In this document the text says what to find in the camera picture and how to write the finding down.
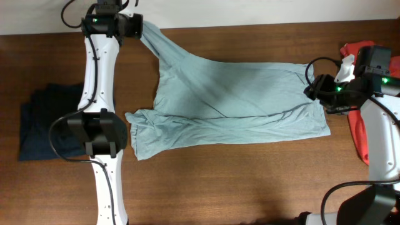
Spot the red t-shirt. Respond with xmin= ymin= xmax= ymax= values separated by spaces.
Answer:
xmin=339 ymin=40 xmax=400 ymax=166

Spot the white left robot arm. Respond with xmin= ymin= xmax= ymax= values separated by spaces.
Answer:
xmin=67 ymin=0 xmax=143 ymax=225

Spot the light blue t-shirt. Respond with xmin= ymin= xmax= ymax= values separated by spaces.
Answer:
xmin=126 ymin=22 xmax=331 ymax=160

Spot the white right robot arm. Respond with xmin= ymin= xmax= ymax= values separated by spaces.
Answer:
xmin=300 ymin=46 xmax=399 ymax=225

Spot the folded dark navy garment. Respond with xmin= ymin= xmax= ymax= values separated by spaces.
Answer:
xmin=19 ymin=83 xmax=85 ymax=161

